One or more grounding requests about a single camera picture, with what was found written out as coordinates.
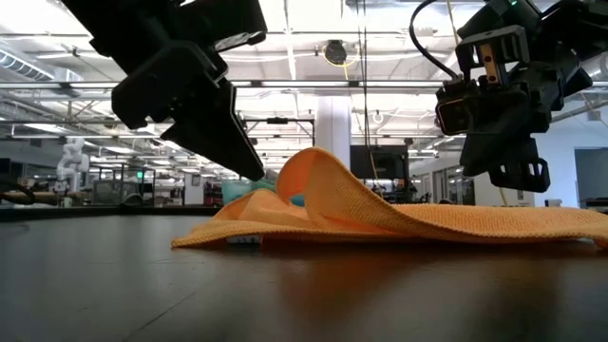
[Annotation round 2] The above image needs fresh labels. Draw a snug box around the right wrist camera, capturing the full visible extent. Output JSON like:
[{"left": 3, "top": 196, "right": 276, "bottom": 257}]
[{"left": 434, "top": 78, "right": 477, "bottom": 138}]

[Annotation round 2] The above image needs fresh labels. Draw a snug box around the orange microfiber towel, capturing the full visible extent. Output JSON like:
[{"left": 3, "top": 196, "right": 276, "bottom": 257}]
[{"left": 170, "top": 146, "right": 608, "bottom": 252}]

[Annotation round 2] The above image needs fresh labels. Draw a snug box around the black monitor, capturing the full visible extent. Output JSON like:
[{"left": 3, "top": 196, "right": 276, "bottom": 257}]
[{"left": 350, "top": 144, "right": 406, "bottom": 181}]

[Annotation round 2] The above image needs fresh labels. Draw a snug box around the teal plastic bin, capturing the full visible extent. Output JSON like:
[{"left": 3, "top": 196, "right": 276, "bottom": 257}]
[{"left": 220, "top": 178, "right": 306, "bottom": 208}]

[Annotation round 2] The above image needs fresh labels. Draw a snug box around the black ceiling cable reel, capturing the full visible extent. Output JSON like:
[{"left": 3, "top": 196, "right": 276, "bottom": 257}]
[{"left": 321, "top": 39, "right": 357, "bottom": 77}]

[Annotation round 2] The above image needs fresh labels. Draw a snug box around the black table frame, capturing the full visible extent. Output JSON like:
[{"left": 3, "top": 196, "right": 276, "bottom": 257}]
[{"left": 0, "top": 204, "right": 224, "bottom": 222}]

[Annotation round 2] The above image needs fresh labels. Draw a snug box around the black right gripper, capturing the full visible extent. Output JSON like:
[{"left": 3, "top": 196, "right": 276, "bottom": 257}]
[{"left": 454, "top": 0, "right": 595, "bottom": 194}]

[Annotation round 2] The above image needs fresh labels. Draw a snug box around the silver ventilation duct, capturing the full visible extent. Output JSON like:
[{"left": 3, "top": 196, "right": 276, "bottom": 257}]
[{"left": 550, "top": 54, "right": 608, "bottom": 124}]

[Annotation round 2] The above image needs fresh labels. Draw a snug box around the white pillar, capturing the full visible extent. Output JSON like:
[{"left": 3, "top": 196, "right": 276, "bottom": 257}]
[{"left": 314, "top": 96, "right": 352, "bottom": 170}]

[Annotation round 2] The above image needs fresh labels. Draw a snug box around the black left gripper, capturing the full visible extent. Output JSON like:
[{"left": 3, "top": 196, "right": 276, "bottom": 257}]
[{"left": 60, "top": 0, "right": 269, "bottom": 183}]

